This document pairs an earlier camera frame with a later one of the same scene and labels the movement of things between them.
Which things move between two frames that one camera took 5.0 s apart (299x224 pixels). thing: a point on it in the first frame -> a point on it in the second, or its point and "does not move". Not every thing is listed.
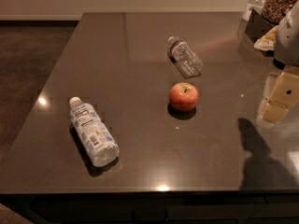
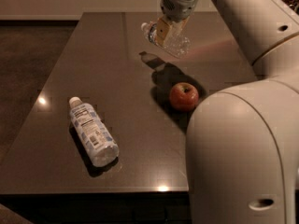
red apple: (183, 97) does not move
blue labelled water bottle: (99, 143) does not move
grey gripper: (288, 36) -> (177, 7)
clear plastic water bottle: (188, 63) -> (176, 41)
